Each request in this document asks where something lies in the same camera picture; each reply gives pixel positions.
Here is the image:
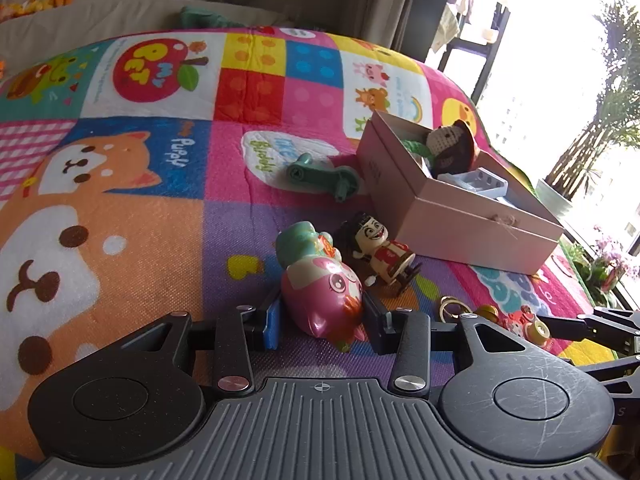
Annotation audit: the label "pink cardboard box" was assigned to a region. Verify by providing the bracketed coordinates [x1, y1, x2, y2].
[358, 110, 566, 277]

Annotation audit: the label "pink owl toy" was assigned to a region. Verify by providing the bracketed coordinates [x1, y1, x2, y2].
[279, 255, 365, 353]

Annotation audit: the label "teal cat figurine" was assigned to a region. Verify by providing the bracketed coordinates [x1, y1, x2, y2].
[276, 220, 344, 269]

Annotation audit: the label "green plastic tool toy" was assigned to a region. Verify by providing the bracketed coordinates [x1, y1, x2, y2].
[286, 152, 362, 204]

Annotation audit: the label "hanging pale cloth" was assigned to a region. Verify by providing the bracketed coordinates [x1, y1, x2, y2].
[429, 6, 462, 54]

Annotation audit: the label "orange yellow plush toys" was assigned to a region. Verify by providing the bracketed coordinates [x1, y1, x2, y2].
[0, 0, 78, 22]

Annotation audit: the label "white plant pot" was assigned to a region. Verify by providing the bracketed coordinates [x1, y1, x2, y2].
[534, 176, 574, 219]

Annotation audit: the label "gold key ring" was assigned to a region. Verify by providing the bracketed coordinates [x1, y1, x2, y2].
[439, 295, 468, 322]

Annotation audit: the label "beige sofa cover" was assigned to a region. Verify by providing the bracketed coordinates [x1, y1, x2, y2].
[0, 0, 323, 77]

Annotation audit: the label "grey curtain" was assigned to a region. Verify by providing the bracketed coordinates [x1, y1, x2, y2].
[367, 0, 453, 63]

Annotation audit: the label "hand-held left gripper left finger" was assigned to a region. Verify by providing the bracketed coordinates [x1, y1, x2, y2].
[122, 299, 282, 395]

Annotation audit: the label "teal cloth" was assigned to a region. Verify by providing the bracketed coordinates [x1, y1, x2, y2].
[179, 5, 247, 31]

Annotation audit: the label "red cartoon keychain toy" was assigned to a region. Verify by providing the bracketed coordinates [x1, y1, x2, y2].
[474, 303, 556, 352]

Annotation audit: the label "colourful cartoon play mat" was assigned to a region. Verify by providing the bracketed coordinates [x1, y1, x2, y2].
[0, 27, 640, 467]

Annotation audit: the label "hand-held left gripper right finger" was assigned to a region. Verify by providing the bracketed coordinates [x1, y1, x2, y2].
[362, 291, 551, 402]

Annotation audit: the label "black-haired red figurine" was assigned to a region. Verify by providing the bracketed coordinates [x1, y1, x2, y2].
[349, 211, 417, 289]

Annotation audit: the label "black metal chair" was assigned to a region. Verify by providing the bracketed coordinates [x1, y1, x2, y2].
[439, 0, 512, 107]

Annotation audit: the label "tall palm plant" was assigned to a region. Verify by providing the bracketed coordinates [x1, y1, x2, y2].
[542, 0, 640, 202]

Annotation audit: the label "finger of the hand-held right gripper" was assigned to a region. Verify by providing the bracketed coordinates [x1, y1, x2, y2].
[562, 354, 640, 396]
[537, 307, 640, 357]

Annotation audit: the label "brown green crochet doll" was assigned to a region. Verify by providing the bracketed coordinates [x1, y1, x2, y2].
[399, 120, 477, 179]

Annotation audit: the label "pink flowering potted plant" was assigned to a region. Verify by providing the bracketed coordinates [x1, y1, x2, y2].
[570, 224, 640, 293]

